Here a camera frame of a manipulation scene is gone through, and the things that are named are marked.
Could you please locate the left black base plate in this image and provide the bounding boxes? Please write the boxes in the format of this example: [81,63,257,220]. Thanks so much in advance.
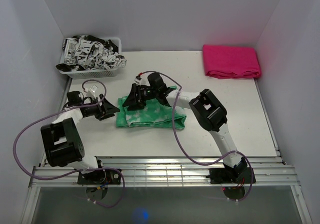
[77,169,122,185]

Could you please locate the aluminium frame rails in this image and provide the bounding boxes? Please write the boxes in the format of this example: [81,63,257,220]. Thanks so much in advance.
[27,78,301,188]

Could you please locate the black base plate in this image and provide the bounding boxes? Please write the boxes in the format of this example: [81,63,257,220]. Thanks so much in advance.
[206,167,256,184]
[77,169,122,185]

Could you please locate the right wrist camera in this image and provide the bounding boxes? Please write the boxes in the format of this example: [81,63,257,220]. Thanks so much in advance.
[134,75,146,86]

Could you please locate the folded pink trousers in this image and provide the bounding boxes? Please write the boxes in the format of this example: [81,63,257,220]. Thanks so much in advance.
[202,45,262,79]

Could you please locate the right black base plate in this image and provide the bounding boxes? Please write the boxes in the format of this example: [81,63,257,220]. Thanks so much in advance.
[206,167,256,184]

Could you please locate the purple cable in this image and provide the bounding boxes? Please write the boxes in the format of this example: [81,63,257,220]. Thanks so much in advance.
[12,80,126,208]
[139,70,253,202]

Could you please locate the green tie-dye trousers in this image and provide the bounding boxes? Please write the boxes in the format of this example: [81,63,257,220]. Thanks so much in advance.
[115,96,187,130]

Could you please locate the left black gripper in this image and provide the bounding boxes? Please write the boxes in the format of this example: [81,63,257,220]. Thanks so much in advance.
[84,94,120,121]

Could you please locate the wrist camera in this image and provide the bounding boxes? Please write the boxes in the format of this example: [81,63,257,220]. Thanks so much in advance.
[134,75,146,86]
[84,85,98,99]

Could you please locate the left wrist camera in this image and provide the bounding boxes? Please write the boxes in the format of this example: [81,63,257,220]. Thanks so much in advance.
[84,85,98,99]

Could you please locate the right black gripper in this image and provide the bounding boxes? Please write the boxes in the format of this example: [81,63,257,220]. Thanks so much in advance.
[122,83,158,111]

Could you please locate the black and white printed garment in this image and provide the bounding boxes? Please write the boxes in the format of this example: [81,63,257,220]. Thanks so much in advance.
[56,35,127,72]

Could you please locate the white plastic basket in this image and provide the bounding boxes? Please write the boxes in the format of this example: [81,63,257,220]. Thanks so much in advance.
[58,37,122,79]

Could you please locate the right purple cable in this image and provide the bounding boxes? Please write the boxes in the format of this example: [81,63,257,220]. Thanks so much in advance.
[139,70,253,202]

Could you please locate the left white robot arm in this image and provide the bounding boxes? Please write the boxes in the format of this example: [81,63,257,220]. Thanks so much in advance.
[40,91,120,184]

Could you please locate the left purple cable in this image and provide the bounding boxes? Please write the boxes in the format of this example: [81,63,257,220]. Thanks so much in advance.
[12,80,126,208]

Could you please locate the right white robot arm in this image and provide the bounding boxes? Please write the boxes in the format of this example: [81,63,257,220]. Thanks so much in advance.
[123,72,255,185]

